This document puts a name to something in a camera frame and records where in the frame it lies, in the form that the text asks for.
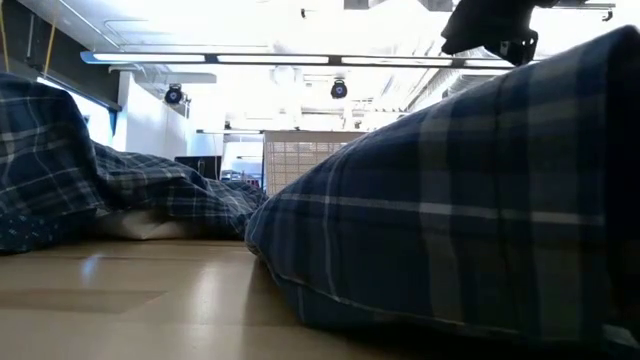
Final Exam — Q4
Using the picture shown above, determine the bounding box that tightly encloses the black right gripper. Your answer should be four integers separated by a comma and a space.
440, 0, 559, 66

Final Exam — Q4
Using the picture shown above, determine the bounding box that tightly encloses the blue plaid shirt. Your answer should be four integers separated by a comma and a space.
0, 24, 640, 360

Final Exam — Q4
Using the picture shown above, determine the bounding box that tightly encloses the white laundry basket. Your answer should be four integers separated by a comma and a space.
263, 130, 366, 196

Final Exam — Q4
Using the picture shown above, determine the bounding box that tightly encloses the long ceiling light bar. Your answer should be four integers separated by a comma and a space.
79, 49, 516, 70

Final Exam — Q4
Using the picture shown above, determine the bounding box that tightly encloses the short fluorescent light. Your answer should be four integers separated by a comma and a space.
195, 128, 264, 135

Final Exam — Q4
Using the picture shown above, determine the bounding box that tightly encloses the black monitor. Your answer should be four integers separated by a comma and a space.
173, 155, 223, 181

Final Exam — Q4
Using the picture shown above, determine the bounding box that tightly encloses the cream folded garment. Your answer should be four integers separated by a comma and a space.
92, 208, 241, 241

